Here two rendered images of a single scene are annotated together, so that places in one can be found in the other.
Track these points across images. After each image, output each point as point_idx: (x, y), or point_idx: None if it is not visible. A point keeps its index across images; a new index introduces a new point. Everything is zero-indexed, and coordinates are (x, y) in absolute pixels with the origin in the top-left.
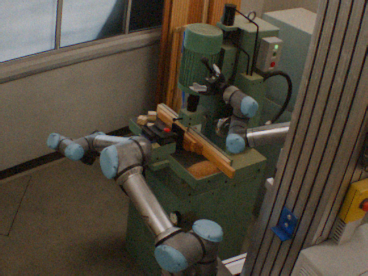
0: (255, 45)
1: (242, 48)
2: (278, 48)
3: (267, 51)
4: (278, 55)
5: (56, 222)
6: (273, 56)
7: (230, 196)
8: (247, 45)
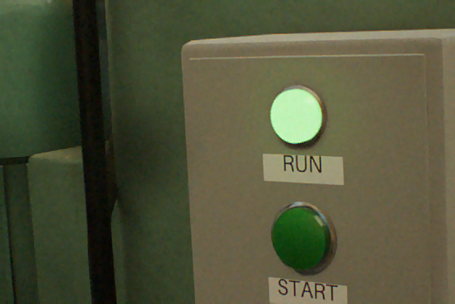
0: (78, 84)
1: (109, 151)
2: (372, 154)
3: (190, 180)
4: (410, 285)
5: None
6: (292, 280)
7: None
8: (113, 109)
